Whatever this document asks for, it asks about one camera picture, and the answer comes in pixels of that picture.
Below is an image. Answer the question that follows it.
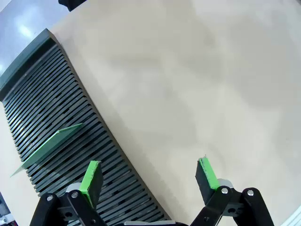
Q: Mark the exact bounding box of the aluminium profile table frame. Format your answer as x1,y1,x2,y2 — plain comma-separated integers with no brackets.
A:
280,206,301,226

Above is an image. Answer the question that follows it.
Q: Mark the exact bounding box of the black garment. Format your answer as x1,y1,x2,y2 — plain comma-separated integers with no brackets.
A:
58,0,79,12

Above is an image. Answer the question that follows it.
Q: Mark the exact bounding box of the green PCB board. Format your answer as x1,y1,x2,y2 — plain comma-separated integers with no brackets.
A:
9,122,83,178

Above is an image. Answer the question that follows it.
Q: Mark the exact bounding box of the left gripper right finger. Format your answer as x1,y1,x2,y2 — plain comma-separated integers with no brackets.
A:
190,156,275,226

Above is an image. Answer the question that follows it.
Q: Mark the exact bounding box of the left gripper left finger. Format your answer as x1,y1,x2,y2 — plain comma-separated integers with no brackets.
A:
29,160,107,226

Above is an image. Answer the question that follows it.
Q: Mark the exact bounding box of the black slotted PCB rack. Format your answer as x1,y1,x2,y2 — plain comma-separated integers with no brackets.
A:
0,28,173,226

